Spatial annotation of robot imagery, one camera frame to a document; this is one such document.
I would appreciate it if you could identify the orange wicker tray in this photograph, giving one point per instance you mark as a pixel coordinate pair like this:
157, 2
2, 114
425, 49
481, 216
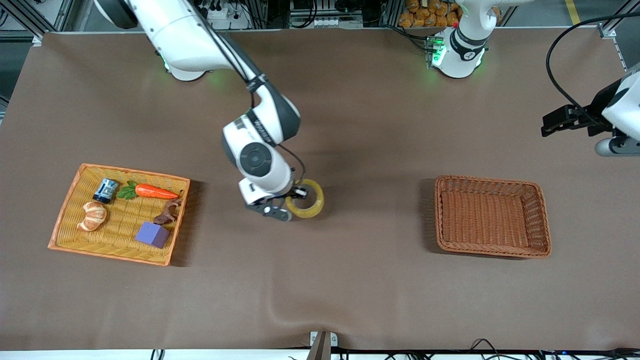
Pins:
120, 225

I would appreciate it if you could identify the brown toy figure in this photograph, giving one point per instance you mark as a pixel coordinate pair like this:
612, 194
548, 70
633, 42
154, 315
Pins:
167, 215

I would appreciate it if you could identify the white empty power strip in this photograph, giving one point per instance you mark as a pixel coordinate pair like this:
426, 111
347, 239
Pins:
335, 22

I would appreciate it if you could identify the brown wicker basket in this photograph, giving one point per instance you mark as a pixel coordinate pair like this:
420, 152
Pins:
490, 215

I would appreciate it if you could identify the toy croissant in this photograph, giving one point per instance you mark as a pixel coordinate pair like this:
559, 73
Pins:
92, 216

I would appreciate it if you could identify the blue silver can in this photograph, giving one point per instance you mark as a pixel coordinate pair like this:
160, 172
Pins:
106, 190

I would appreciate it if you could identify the yellow clear tape roll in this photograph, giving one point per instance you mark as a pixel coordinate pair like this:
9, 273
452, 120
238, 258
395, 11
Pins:
315, 210

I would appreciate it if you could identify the orange toy carrot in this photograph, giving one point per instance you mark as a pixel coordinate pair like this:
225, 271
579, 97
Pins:
155, 191

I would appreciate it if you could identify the metal table clamp bracket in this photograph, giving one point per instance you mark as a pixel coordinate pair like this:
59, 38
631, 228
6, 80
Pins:
322, 345

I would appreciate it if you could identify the brown table cloth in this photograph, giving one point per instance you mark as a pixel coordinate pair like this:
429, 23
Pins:
370, 280

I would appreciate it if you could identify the white power strip with plugs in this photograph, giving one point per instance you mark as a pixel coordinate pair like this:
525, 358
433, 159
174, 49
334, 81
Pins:
230, 22

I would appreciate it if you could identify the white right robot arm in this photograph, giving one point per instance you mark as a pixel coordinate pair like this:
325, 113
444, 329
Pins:
185, 35

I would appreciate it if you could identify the aluminium frame profile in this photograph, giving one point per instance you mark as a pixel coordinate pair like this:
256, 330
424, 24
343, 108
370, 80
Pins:
612, 27
50, 15

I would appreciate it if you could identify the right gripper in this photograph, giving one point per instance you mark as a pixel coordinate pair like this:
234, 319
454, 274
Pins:
291, 189

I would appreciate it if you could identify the pile of orange bread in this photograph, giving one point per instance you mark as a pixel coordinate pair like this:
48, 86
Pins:
425, 17

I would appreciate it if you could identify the purple cube block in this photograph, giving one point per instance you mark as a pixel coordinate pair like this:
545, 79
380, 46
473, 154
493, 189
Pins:
152, 234

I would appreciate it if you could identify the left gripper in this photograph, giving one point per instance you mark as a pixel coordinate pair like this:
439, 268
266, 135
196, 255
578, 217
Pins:
593, 113

